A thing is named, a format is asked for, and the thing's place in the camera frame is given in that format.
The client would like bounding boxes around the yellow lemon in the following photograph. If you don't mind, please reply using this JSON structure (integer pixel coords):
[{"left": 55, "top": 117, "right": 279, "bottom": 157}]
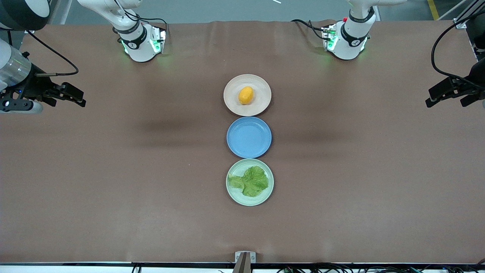
[{"left": 238, "top": 86, "right": 254, "bottom": 105}]

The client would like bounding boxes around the green lettuce leaf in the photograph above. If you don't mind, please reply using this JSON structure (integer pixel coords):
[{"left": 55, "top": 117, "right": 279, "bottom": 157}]
[{"left": 228, "top": 166, "right": 269, "bottom": 198}]

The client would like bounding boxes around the right base box green light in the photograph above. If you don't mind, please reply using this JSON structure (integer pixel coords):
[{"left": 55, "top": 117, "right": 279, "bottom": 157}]
[{"left": 150, "top": 26, "right": 167, "bottom": 54}]

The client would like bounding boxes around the brown table cover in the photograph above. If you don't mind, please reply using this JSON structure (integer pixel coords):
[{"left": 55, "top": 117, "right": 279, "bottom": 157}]
[{"left": 0, "top": 20, "right": 485, "bottom": 264}]

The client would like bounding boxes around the beige round plate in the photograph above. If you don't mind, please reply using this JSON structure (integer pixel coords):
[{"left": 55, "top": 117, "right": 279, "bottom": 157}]
[{"left": 223, "top": 74, "right": 272, "bottom": 117}]

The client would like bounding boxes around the blue round plate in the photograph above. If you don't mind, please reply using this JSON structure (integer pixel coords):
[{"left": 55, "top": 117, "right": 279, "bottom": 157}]
[{"left": 227, "top": 116, "right": 272, "bottom": 159}]

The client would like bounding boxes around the pale green round plate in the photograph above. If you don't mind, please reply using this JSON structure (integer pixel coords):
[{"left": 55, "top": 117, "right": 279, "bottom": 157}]
[{"left": 226, "top": 158, "right": 274, "bottom": 206}]

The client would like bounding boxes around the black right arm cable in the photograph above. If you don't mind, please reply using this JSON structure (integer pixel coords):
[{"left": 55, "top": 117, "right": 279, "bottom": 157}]
[{"left": 26, "top": 30, "right": 79, "bottom": 77}]

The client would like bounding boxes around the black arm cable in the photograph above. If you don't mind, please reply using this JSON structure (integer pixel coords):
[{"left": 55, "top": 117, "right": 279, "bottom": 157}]
[
  {"left": 26, "top": 30, "right": 79, "bottom": 77},
  {"left": 431, "top": 15, "right": 485, "bottom": 82}
]

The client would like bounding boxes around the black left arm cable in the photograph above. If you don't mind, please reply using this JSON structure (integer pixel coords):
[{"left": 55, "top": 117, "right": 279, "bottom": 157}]
[{"left": 431, "top": 15, "right": 485, "bottom": 82}]

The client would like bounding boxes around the aluminium frame profile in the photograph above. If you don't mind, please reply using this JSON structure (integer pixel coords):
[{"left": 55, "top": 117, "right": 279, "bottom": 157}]
[{"left": 454, "top": 0, "right": 483, "bottom": 29}]

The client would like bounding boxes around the black left base cable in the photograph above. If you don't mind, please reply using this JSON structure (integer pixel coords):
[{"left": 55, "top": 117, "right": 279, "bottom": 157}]
[{"left": 291, "top": 19, "right": 326, "bottom": 40}]

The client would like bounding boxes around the black cable bundle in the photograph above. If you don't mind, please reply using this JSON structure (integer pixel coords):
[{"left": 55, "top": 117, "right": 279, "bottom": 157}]
[{"left": 277, "top": 259, "right": 485, "bottom": 273}]

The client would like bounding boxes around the brown camera post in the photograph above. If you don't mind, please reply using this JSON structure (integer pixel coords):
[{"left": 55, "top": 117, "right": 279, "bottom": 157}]
[{"left": 232, "top": 253, "right": 252, "bottom": 273}]

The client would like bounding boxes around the grey metal bracket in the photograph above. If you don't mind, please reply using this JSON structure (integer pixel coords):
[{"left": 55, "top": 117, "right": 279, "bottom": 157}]
[{"left": 235, "top": 251, "right": 257, "bottom": 264}]

